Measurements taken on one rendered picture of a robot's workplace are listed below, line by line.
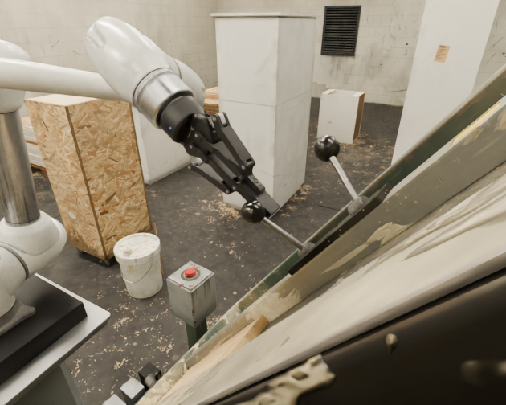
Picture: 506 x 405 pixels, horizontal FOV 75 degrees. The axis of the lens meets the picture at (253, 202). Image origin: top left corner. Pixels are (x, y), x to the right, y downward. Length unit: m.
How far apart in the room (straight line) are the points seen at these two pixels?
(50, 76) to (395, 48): 7.95
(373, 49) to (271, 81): 5.89
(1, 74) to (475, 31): 3.71
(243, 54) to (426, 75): 1.97
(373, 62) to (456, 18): 4.71
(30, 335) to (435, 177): 1.22
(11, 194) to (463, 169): 1.18
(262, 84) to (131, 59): 2.28
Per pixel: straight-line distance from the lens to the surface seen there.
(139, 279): 2.40
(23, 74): 0.85
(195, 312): 1.20
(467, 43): 3.97
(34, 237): 1.32
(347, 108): 5.40
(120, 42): 0.63
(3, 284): 1.30
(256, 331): 0.61
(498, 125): 0.37
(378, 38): 8.50
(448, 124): 0.62
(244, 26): 2.88
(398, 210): 0.41
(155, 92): 0.57
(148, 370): 1.17
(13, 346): 1.32
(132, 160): 2.70
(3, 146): 1.19
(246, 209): 0.49
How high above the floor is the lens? 1.69
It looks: 29 degrees down
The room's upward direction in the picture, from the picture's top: straight up
